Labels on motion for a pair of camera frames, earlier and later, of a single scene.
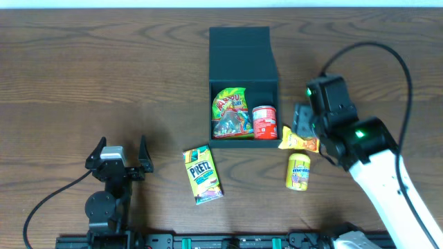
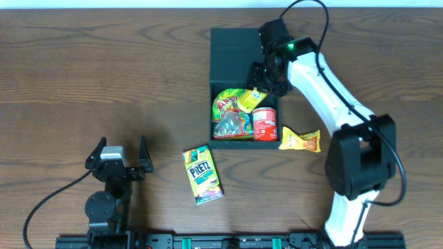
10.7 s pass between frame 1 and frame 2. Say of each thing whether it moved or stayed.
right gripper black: moved
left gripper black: stayed
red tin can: stayed
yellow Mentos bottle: moved
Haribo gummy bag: stayed
